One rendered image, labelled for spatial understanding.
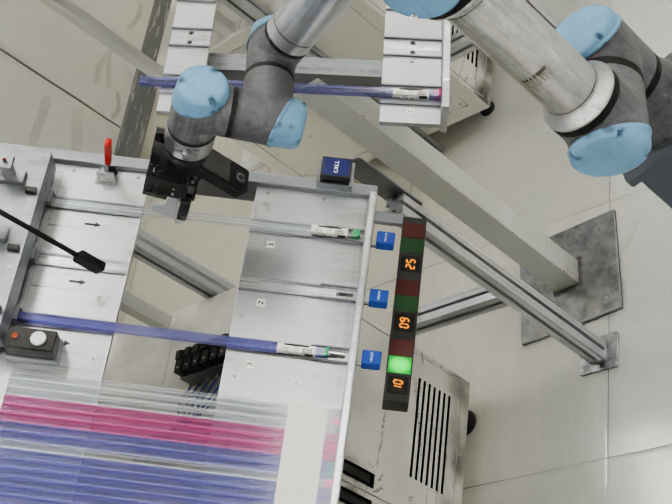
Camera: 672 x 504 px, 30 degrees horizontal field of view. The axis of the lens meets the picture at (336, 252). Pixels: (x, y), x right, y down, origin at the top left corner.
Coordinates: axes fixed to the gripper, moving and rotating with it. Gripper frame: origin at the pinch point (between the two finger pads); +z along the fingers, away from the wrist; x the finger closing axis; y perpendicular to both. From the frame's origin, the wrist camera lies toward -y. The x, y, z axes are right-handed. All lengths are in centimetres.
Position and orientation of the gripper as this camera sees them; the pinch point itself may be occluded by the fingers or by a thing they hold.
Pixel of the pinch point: (183, 214)
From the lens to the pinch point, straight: 207.9
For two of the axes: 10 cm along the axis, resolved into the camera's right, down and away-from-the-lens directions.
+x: -1.2, 8.4, -5.2
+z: -2.4, 4.9, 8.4
